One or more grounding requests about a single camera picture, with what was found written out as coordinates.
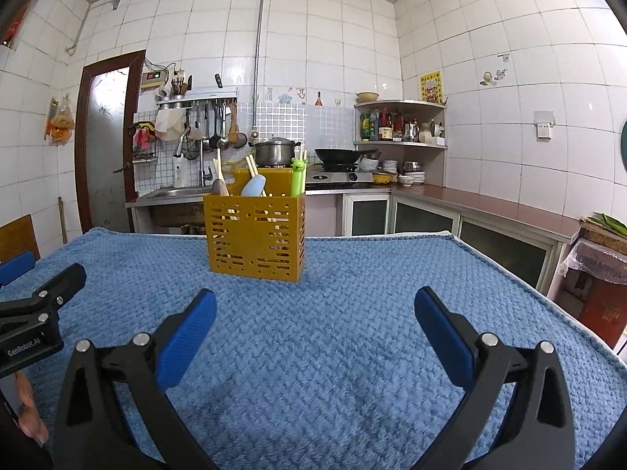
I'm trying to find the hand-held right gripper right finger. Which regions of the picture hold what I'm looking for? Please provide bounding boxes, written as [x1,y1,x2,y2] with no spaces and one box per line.
[414,286,578,470]

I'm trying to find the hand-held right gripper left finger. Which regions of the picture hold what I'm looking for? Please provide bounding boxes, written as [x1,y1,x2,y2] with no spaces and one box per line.
[51,289,219,470]

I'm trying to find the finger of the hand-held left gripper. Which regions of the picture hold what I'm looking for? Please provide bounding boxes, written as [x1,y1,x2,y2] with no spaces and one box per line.
[0,251,36,287]
[0,262,88,323]

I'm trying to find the yellow plastic utensil holder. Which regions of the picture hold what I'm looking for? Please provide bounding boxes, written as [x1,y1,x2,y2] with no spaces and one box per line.
[203,167,307,283]

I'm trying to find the light blue plastic spoon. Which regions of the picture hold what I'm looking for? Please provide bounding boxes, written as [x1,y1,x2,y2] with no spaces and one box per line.
[240,175,267,198]

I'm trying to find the green handled metal fork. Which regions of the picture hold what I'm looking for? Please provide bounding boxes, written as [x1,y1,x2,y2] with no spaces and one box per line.
[290,157,307,198]

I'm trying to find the person's left hand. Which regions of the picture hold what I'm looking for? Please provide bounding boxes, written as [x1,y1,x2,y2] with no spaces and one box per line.
[14,371,51,445]

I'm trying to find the wooden board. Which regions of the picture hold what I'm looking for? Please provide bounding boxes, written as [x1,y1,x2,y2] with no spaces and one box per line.
[0,214,41,263]

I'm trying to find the blue knitted blanket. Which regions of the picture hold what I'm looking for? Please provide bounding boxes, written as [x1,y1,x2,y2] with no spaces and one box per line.
[0,228,627,470]

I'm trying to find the kitchen counter with cabinets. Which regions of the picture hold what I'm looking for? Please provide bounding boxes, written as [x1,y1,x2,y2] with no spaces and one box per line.
[125,183,581,297]

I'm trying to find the brown framed glass door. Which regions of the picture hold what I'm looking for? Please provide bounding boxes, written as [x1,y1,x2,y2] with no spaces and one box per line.
[78,50,147,235]

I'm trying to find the steel sink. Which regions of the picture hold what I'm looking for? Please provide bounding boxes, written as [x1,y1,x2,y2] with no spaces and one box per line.
[147,186,207,200]

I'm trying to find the hanging orange plastic bag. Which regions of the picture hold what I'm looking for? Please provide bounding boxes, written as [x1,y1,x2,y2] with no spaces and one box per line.
[46,97,76,146]

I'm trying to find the stack of white bowls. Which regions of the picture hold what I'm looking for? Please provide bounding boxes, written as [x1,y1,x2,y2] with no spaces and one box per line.
[398,161,426,187]

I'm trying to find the steel kitchen faucet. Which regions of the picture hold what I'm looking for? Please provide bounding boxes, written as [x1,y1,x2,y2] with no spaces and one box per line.
[177,127,214,187]

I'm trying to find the red box with plastic bag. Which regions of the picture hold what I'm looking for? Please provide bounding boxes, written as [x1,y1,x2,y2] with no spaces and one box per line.
[557,222,627,349]

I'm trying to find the red and yellow cloth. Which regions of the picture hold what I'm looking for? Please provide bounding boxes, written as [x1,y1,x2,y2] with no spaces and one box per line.
[132,121,158,150]

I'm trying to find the gas stove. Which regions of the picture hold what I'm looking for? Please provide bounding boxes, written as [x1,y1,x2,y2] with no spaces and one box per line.
[306,166,373,186]

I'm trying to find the white hanging cloth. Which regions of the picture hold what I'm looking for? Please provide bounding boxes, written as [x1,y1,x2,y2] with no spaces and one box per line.
[155,108,186,141]

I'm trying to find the white corner shelf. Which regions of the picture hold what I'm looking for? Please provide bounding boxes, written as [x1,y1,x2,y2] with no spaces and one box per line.
[353,100,448,187]

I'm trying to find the hanging black ladle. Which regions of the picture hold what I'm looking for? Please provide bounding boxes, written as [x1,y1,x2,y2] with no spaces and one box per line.
[202,103,222,151]

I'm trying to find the steel cooking pot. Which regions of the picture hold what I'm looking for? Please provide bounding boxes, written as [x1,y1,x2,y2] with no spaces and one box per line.
[249,137,301,166]

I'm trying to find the green vegetables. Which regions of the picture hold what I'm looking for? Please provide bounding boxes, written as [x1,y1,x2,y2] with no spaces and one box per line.
[587,212,627,237]

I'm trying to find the hanging wooden spatula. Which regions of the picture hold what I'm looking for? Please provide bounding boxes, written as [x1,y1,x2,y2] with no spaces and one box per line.
[227,103,248,148]

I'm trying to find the black wok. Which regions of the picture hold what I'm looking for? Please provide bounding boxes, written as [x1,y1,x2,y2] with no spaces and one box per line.
[313,148,381,165]

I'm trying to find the white wall socket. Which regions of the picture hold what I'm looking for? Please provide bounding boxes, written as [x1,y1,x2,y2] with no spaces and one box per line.
[533,110,557,139]

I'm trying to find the metal wall utensil rack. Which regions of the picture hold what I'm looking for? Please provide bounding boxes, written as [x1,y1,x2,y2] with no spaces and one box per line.
[156,89,240,109]

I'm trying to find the yellow wall poster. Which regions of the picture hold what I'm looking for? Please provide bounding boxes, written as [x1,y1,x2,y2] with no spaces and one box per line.
[418,71,444,105]

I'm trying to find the grey wall pipe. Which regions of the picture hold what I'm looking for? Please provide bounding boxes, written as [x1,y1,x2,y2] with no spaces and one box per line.
[252,0,268,141]

